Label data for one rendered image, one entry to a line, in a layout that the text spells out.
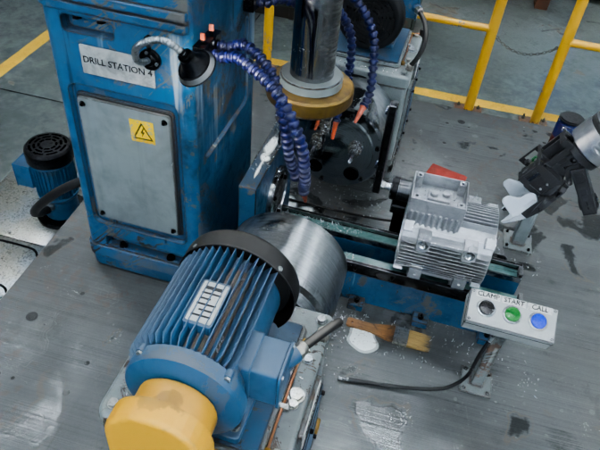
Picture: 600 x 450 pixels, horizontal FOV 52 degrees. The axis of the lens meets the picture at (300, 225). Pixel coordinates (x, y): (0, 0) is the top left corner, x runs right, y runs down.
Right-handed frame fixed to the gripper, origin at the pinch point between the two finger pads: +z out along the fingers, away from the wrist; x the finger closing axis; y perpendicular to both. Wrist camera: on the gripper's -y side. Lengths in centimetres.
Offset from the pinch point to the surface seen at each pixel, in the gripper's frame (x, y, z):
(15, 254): -11, 86, 136
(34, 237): -21, 85, 136
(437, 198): -4.7, 10.5, 10.8
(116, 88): 13, 77, 25
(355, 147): -23.8, 27.0, 26.3
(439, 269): 3.3, 0.3, 19.8
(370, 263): -0.7, 9.6, 34.4
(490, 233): -2.3, -2.5, 7.9
